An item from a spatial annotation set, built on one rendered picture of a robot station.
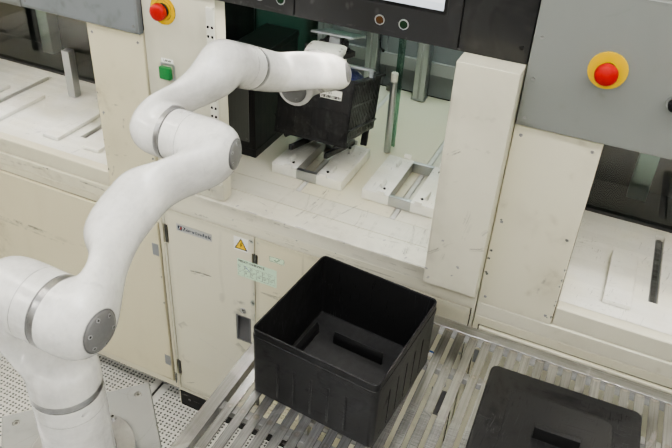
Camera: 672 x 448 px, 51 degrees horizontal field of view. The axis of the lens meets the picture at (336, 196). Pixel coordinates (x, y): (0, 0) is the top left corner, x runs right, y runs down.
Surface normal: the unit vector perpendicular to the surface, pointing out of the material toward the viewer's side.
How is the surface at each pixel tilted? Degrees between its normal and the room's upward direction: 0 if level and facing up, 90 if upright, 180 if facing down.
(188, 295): 90
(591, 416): 0
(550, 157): 90
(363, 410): 90
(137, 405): 0
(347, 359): 0
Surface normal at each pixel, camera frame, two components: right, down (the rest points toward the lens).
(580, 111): -0.41, 0.48
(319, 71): 0.44, 0.04
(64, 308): 0.00, -0.44
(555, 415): 0.05, -0.84
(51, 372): 0.21, -0.43
